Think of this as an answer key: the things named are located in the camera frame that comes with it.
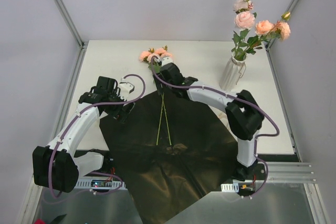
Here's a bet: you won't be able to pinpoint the pink rose bouquet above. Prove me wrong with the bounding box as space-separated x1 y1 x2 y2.
139 46 173 147

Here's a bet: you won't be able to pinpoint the black wrapping paper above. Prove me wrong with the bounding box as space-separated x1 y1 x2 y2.
100 89 237 223

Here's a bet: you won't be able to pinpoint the pale pink rose stem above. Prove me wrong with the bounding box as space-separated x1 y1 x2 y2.
232 0 259 61

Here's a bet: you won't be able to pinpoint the cream printed ribbon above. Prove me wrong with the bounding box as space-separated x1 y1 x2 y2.
217 112 228 126

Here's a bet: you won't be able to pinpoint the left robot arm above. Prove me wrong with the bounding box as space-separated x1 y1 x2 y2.
32 77 135 193

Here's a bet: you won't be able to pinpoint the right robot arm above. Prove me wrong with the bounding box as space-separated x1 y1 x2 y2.
153 63 265 179

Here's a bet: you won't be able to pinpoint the white ribbed ceramic vase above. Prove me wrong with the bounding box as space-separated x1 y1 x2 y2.
219 54 246 91

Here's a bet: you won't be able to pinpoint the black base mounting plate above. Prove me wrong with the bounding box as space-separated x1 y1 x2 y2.
75 149 267 190

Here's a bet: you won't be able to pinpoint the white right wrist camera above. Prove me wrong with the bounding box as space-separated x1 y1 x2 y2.
160 56 173 67

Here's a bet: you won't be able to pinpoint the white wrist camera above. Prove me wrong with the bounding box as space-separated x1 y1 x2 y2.
160 56 173 67
118 78 135 101

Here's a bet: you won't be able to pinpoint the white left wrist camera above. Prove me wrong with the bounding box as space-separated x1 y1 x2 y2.
118 78 135 101

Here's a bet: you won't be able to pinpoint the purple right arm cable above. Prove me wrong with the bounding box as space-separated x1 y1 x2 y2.
150 55 280 190

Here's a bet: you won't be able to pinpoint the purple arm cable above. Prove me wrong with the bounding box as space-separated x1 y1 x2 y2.
150 55 280 190
48 73 146 198

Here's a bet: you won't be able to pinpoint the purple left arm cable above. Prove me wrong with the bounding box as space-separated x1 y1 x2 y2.
48 73 146 198

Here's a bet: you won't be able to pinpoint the left aluminium frame post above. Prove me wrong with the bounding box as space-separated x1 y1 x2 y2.
54 0 86 49

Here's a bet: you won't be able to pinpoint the left white cable duct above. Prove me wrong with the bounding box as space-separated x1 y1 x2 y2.
44 176 127 190

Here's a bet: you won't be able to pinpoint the white cable duct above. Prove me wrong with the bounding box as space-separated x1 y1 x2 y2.
220 183 257 193
44 176 127 190

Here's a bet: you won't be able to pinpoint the right white cable duct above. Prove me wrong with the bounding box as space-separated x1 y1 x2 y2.
220 183 257 193

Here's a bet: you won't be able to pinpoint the aluminium rail right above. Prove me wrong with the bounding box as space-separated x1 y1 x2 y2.
267 162 317 184

